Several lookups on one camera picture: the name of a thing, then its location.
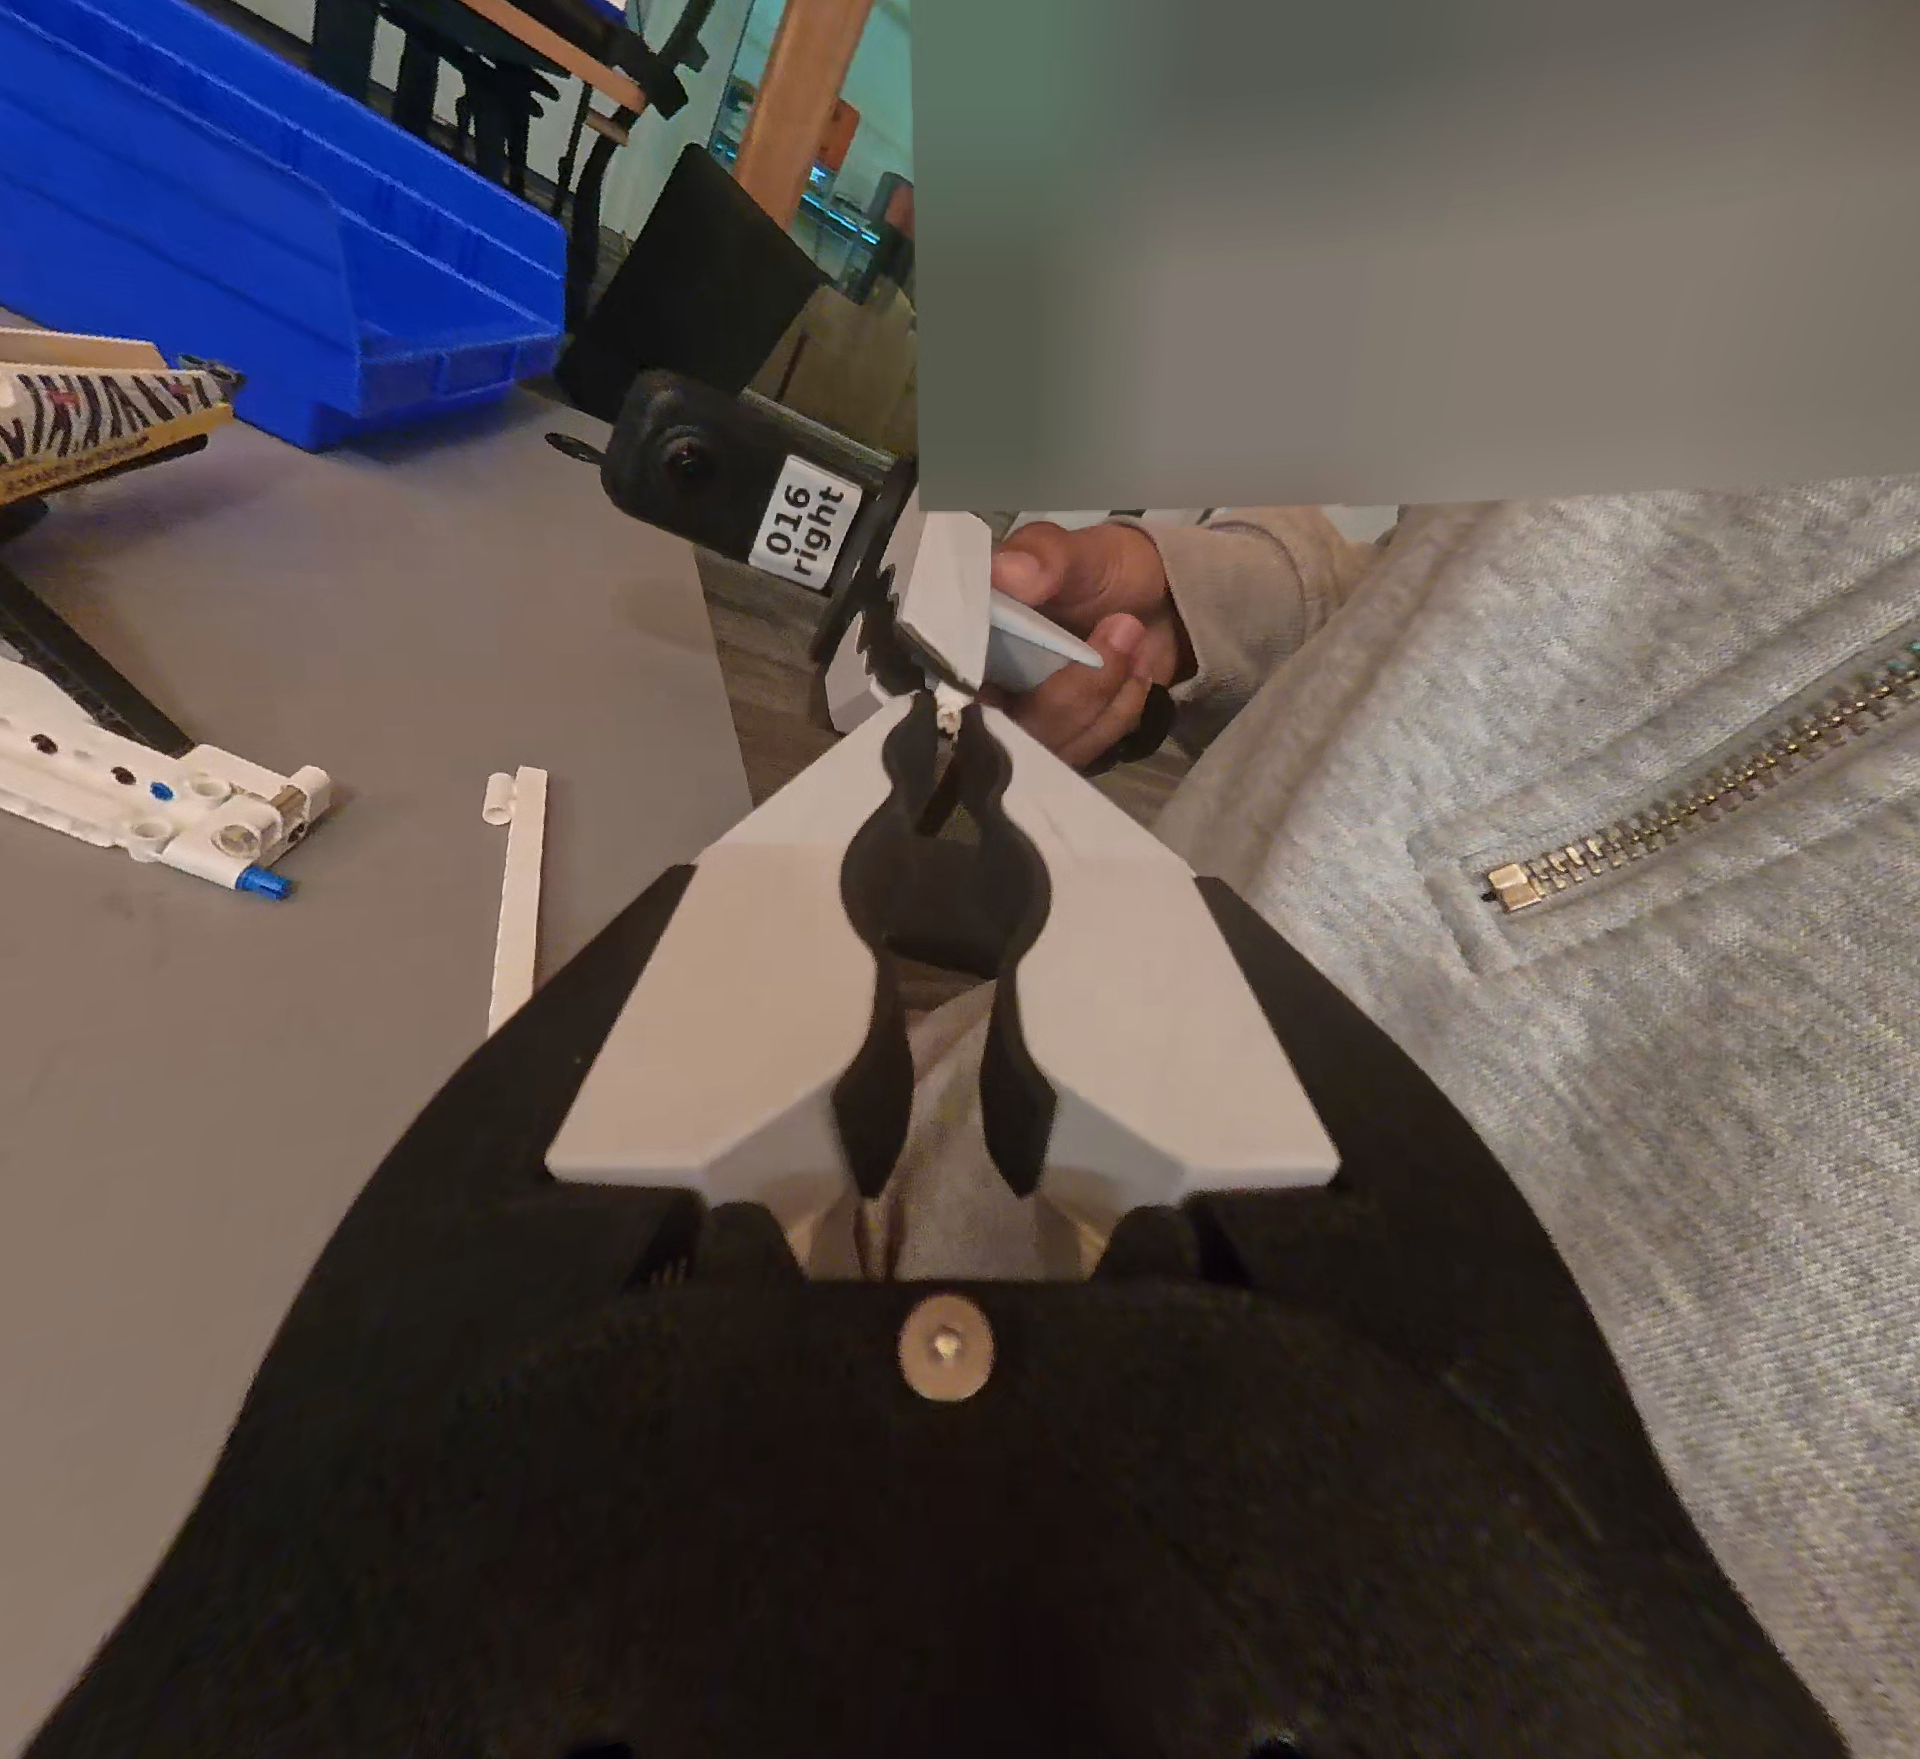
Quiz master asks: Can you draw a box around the person's right hand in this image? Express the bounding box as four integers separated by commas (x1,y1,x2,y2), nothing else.
990,519,1202,774

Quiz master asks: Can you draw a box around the person's right forearm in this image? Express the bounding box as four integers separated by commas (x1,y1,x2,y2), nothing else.
1148,506,1397,683

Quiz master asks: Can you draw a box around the blue storage bin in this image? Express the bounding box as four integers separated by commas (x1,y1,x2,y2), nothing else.
0,0,569,455

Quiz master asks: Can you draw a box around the cardboard box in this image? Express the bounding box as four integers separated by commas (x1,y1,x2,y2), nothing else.
747,286,920,461

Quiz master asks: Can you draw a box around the white zebra lego helicopter model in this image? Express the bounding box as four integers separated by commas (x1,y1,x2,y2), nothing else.
0,336,334,903

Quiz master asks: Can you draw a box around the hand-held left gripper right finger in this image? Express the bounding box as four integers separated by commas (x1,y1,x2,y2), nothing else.
961,702,1342,1243

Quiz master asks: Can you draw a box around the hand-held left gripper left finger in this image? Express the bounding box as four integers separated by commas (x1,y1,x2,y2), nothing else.
543,693,920,1209

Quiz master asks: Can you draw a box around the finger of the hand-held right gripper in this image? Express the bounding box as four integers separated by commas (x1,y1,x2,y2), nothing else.
817,558,939,740
897,511,995,709

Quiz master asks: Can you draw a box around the black flat panel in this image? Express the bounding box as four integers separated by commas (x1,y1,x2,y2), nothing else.
562,145,830,429

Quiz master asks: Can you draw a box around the long white lego beam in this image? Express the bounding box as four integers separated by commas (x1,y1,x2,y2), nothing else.
485,767,548,1039

